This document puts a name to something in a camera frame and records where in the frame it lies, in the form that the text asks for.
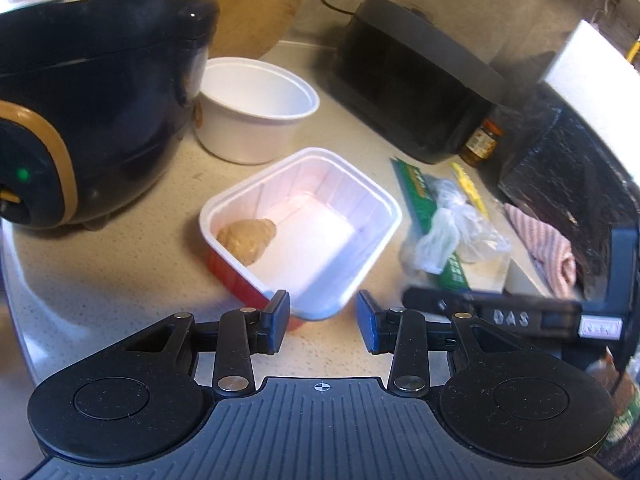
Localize white round plastic bowl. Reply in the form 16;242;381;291
195;56;320;165

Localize brown food lump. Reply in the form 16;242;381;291
216;219;277;266

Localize black square appliance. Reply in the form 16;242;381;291
328;0;506;165

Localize yellow packet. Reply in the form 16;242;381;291
451;162;489;219

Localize green snack wrapper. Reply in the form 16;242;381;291
392;158;471;292

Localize orange lid sauce jar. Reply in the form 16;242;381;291
460;119;503;167

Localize red white rectangular tray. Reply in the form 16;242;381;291
198;148;402;321

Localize pink striped cloth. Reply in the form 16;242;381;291
504;204;577;299

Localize black textured bag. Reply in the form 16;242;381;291
492;87;639;299

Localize clear plastic bag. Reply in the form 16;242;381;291
409;178;511;275

